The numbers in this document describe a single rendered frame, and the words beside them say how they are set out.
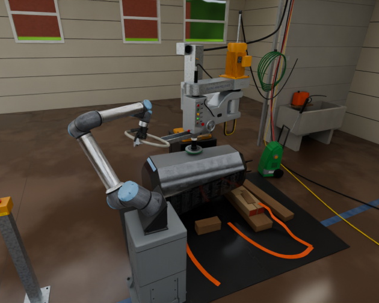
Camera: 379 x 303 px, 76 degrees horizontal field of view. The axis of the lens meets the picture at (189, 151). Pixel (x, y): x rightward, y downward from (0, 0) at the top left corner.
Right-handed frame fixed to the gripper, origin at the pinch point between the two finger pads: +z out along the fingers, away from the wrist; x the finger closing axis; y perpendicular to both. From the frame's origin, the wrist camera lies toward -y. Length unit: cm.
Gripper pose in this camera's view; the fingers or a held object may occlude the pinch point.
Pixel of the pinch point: (135, 145)
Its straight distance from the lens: 241.5
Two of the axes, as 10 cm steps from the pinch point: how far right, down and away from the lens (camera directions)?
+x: 2.8, -0.9, 9.6
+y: 9.1, 3.4, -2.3
